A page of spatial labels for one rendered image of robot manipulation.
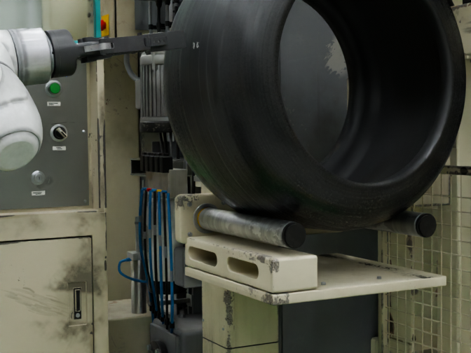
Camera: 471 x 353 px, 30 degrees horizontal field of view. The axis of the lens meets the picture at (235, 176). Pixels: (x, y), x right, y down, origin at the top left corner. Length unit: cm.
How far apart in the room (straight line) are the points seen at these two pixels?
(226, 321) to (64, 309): 38
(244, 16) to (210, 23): 7
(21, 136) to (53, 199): 84
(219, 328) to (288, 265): 46
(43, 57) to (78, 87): 67
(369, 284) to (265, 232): 21
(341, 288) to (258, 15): 48
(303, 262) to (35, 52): 55
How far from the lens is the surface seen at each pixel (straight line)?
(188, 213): 176
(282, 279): 147
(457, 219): 210
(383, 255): 206
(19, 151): 121
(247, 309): 187
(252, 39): 142
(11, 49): 137
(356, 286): 155
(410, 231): 164
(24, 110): 121
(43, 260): 198
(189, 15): 156
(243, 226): 159
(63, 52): 140
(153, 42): 147
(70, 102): 204
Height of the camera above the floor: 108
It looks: 3 degrees down
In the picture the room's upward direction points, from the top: 1 degrees counter-clockwise
